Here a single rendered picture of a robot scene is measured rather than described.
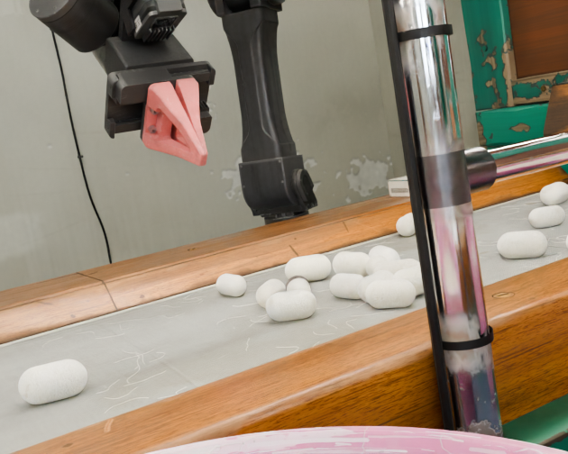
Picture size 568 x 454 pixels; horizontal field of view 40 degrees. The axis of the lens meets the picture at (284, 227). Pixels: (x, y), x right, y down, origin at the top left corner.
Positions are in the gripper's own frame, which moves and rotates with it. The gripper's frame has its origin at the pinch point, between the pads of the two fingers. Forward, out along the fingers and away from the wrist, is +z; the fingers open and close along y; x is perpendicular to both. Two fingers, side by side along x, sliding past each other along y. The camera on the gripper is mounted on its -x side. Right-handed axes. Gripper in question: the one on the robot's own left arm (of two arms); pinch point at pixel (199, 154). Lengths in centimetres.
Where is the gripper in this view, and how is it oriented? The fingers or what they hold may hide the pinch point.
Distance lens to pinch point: 68.0
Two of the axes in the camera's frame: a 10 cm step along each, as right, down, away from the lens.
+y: 8.4, -2.1, 4.9
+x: -2.0, 7.2, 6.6
